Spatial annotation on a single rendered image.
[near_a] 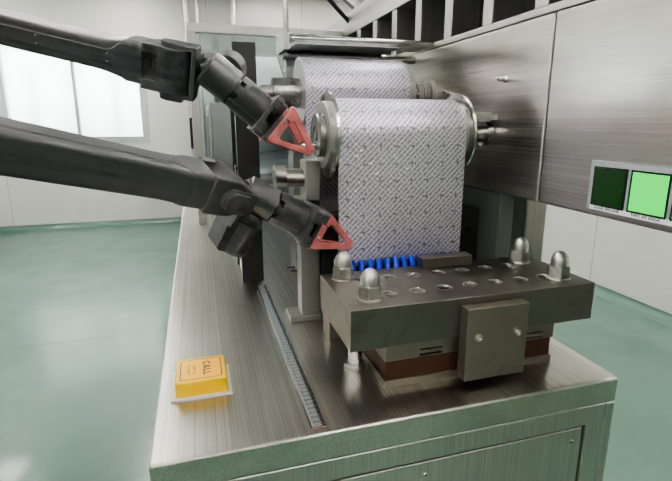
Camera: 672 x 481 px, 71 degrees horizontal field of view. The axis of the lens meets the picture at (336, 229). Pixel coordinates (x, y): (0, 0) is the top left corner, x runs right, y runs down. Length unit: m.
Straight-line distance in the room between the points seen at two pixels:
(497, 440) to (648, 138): 0.45
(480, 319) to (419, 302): 0.09
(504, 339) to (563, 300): 0.12
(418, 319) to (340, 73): 0.58
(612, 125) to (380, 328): 0.42
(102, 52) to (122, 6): 5.67
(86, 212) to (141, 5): 2.56
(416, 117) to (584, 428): 0.56
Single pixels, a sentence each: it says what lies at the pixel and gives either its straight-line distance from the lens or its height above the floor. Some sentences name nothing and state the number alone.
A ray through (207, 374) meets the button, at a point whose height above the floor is 0.92.
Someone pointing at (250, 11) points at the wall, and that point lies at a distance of 6.49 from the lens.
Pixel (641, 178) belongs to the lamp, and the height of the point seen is 1.20.
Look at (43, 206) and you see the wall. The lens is 6.64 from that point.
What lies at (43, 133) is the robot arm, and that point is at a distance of 0.60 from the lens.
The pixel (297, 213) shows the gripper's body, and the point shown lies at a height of 1.13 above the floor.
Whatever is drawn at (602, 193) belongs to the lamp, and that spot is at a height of 1.18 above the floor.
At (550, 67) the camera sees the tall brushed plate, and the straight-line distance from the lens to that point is 0.86.
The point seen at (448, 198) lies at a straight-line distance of 0.87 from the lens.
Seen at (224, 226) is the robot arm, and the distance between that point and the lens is 0.75.
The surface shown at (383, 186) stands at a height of 1.16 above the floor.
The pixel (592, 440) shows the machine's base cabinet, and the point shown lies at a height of 0.80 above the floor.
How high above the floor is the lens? 1.27
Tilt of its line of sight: 13 degrees down
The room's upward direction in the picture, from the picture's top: straight up
